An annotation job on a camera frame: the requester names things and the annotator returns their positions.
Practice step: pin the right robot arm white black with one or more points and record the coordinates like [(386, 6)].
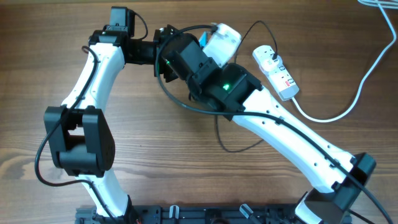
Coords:
[(227, 89)]

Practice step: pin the white grey power strip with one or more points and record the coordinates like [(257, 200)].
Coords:
[(281, 80)]

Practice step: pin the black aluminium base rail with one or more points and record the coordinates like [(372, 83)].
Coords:
[(279, 213)]

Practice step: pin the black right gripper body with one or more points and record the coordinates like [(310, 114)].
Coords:
[(203, 49)]

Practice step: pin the white USB wall charger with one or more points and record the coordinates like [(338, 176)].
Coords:
[(269, 65)]

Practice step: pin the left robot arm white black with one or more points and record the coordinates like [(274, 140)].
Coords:
[(79, 137)]

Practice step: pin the smartphone with teal screen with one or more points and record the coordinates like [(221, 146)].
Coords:
[(203, 40)]

